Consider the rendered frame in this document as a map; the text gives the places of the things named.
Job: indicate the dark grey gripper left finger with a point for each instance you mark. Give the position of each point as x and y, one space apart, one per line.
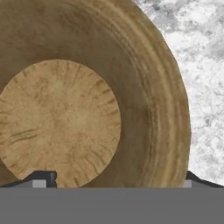
40 178

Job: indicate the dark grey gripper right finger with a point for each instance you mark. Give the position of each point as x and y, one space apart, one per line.
194 181

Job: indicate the large brown wooden bowl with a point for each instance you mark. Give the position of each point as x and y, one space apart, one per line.
87 96

